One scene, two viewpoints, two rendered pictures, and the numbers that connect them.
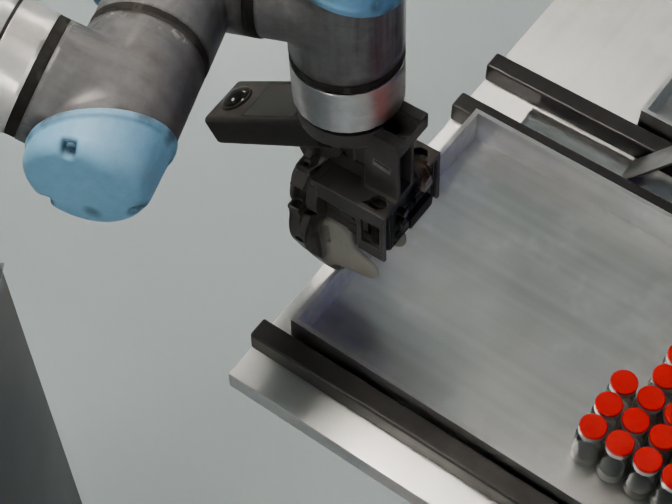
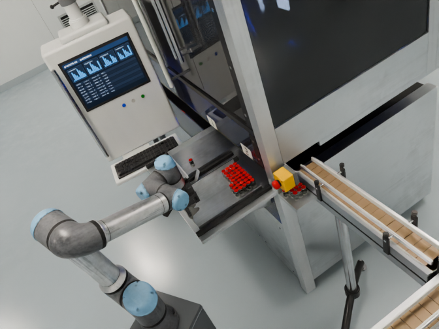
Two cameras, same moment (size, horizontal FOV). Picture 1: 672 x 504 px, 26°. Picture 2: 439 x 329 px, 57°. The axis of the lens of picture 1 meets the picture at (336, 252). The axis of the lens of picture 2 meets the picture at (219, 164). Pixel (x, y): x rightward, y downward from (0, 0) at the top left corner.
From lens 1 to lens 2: 0.99 m
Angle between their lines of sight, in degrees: 37
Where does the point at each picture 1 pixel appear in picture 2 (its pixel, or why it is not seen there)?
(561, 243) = (202, 192)
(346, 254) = (193, 211)
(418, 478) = (232, 218)
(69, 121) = (174, 195)
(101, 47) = (164, 190)
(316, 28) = (172, 172)
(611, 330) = (221, 189)
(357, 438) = (221, 225)
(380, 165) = (189, 187)
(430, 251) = not seen: hidden behind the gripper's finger
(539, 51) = not seen: hidden behind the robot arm
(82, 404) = not seen: outside the picture
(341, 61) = (177, 174)
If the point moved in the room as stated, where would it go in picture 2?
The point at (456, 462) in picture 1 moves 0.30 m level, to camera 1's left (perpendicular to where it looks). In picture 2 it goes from (232, 211) to (204, 268)
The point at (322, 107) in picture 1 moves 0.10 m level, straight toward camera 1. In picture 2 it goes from (179, 185) to (200, 187)
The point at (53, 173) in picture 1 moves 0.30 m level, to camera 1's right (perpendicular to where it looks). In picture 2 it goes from (179, 203) to (213, 146)
